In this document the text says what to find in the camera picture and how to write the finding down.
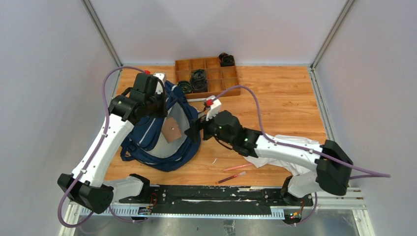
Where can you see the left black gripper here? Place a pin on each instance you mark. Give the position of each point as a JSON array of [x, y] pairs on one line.
[[159, 106]]

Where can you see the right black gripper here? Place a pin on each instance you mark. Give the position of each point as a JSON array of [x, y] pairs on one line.
[[193, 132]]

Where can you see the navy blue backpack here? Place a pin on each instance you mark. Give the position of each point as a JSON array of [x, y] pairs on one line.
[[147, 144]]

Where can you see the pink pen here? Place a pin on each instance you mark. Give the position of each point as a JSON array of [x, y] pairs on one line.
[[238, 167]]

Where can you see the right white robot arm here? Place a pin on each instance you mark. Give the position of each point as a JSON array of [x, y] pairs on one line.
[[327, 165]]

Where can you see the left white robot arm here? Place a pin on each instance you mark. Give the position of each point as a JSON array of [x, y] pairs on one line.
[[86, 185]]

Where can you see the white blue marker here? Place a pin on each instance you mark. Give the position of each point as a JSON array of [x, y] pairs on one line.
[[196, 100]]

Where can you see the black rolled belt left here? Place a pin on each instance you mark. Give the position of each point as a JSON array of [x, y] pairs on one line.
[[185, 87]]

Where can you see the black rolled belt middle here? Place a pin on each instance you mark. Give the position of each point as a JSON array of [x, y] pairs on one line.
[[198, 81]]

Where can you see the wooden compartment tray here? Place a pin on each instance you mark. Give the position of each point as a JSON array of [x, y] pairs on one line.
[[219, 78]]

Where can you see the red clear-capped pen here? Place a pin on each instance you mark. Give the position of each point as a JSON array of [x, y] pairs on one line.
[[231, 177]]

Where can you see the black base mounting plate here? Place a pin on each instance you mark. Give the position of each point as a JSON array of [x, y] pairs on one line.
[[215, 200]]

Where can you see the white cloth garment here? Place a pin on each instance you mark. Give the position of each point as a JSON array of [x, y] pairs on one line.
[[296, 161]]

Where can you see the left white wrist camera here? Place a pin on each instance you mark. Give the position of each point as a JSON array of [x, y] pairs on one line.
[[160, 89]]

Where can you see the aluminium frame rail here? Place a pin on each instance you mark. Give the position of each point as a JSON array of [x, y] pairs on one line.
[[330, 215]]

